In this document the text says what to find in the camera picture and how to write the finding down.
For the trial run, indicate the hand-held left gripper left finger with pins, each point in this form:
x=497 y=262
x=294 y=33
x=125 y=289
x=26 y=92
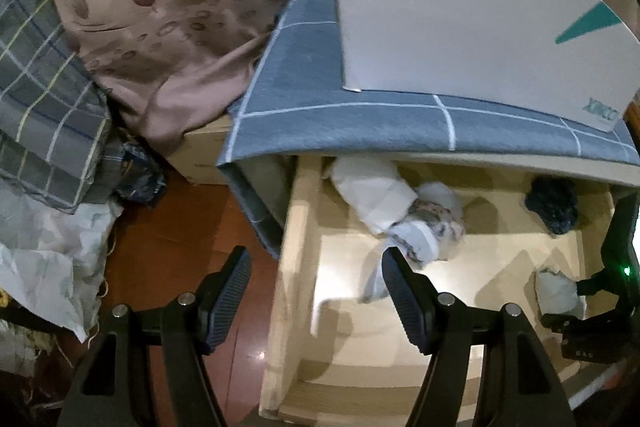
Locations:
x=230 y=292

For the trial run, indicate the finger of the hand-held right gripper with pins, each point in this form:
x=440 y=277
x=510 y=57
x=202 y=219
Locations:
x=575 y=329
x=592 y=285

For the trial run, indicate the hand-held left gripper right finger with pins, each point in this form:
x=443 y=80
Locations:
x=405 y=302

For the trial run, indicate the beige wooden drawer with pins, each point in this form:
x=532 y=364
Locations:
x=350 y=267

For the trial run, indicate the navy lace underwear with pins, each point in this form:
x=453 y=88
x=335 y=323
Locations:
x=552 y=204

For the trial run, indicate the white floral underwear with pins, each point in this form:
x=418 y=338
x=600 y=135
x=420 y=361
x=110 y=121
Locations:
x=435 y=217

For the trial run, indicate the white cardboard box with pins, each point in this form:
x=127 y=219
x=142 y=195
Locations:
x=450 y=7

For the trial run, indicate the beige wooden cabinet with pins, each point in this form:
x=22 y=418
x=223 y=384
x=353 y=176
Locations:
x=575 y=170

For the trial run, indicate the brown cardboard box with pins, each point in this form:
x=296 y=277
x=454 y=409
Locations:
x=205 y=152

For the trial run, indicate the dark patterned cloth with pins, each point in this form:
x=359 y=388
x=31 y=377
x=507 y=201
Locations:
x=140 y=177

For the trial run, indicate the blue checked cloth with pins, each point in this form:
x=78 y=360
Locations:
x=350 y=127

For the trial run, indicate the white crumpled cloth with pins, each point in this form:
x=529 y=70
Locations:
x=45 y=257

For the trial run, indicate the grey plaid cloth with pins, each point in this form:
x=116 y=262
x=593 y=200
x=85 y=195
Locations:
x=45 y=97

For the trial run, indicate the beige leaf print curtain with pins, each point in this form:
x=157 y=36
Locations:
x=175 y=7

